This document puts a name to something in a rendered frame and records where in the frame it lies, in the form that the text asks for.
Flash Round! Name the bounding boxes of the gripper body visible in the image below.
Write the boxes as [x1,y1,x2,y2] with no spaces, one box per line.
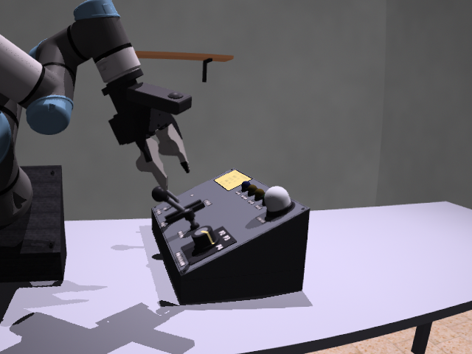
[102,69,167,145]

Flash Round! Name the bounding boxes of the black control console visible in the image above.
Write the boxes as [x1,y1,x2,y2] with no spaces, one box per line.
[152,168,310,304]

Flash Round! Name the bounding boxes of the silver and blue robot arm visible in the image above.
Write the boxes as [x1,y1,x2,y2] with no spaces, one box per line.
[0,0,192,226]

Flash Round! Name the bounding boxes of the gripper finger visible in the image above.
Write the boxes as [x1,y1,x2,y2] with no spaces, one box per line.
[133,120,167,191]
[156,113,190,173]

